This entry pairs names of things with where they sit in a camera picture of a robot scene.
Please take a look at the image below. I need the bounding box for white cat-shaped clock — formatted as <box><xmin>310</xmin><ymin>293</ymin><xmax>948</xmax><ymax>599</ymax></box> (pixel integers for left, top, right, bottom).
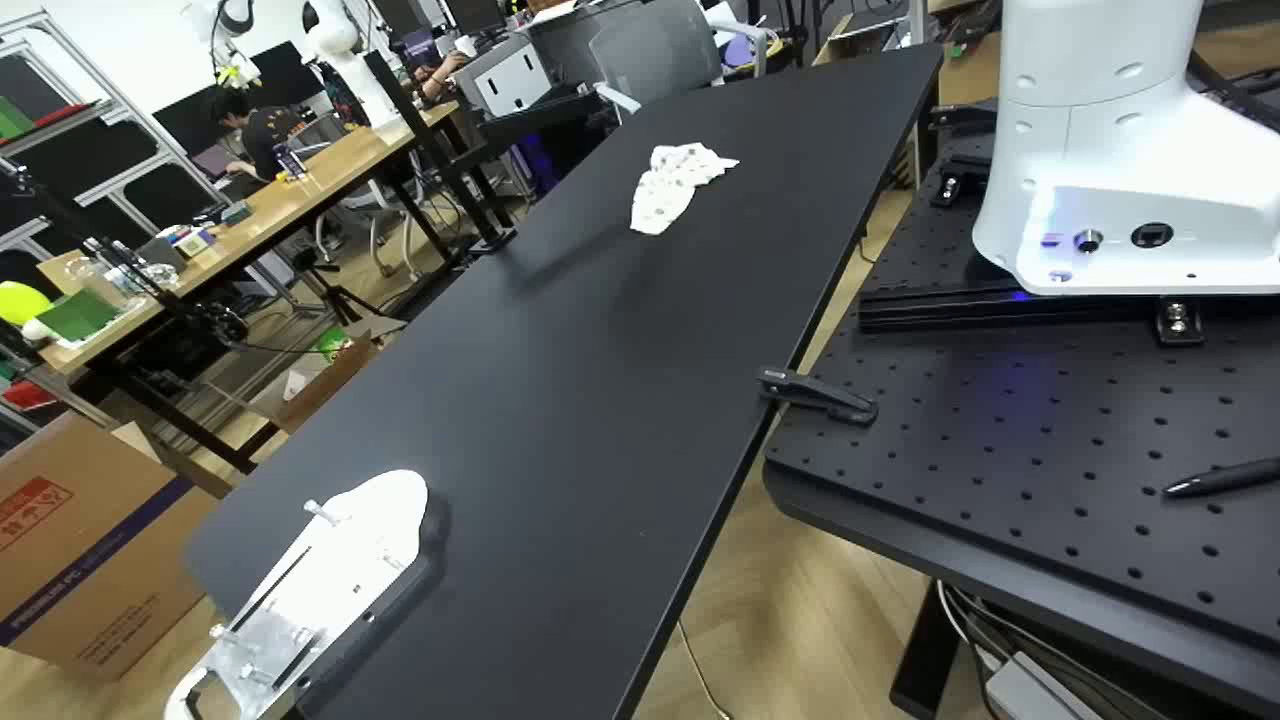
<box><xmin>629</xmin><ymin>145</ymin><xmax>737</xmax><ymax>236</ymax></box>

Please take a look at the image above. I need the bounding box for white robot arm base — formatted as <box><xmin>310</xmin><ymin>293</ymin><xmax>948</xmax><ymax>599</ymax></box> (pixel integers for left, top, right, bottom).
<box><xmin>974</xmin><ymin>0</ymin><xmax>1280</xmax><ymax>297</ymax></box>

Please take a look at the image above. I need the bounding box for grey office chair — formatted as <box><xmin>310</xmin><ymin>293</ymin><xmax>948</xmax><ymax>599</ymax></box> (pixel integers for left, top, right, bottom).
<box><xmin>530</xmin><ymin>0</ymin><xmax>721</xmax><ymax>117</ymax></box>

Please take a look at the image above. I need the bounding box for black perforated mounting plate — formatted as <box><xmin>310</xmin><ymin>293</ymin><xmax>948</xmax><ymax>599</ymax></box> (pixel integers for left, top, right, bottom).
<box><xmin>766</xmin><ymin>145</ymin><xmax>1280</xmax><ymax>718</ymax></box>

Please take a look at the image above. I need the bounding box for seated person in black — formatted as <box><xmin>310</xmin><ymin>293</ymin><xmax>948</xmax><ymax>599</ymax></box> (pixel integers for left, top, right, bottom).
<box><xmin>219</xmin><ymin>88</ymin><xmax>306</xmax><ymax>186</ymax></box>

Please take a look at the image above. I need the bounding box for grey power adapter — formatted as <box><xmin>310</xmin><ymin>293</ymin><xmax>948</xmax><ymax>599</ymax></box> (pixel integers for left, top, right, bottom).
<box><xmin>983</xmin><ymin>653</ymin><xmax>1102</xmax><ymax>720</ymax></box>

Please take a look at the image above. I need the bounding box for wooden workbench with clutter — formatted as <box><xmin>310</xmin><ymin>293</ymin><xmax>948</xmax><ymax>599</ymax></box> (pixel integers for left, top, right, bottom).
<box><xmin>42</xmin><ymin>103</ymin><xmax>457</xmax><ymax>474</ymax></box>

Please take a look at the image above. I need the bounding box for green cutting mat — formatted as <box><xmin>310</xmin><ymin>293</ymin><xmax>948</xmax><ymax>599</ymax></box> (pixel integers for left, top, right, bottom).
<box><xmin>42</xmin><ymin>289</ymin><xmax>116</xmax><ymax>343</ymax></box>

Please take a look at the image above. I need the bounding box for brown cardboard box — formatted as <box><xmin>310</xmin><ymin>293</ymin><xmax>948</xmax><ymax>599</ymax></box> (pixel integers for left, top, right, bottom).
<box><xmin>0</xmin><ymin>417</ymin><xmax>215</xmax><ymax>676</ymax></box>

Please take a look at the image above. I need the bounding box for black pen on plate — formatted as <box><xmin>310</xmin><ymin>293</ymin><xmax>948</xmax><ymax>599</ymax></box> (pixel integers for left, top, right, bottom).
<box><xmin>1162</xmin><ymin>456</ymin><xmax>1280</xmax><ymax>502</ymax></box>

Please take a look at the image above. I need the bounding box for black clamp lever handle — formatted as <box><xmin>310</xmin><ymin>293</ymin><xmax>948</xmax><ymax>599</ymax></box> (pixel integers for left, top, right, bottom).
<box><xmin>762</xmin><ymin>368</ymin><xmax>879</xmax><ymax>427</ymax></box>

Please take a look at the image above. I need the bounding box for black aluminium rail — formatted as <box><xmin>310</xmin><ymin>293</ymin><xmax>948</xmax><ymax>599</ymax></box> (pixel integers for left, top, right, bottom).
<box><xmin>855</xmin><ymin>289</ymin><xmax>1280</xmax><ymax>331</ymax></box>

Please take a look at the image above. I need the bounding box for metal frame shelf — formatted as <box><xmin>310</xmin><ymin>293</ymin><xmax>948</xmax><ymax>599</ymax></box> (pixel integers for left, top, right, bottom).
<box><xmin>0</xmin><ymin>10</ymin><xmax>215</xmax><ymax>246</ymax></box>

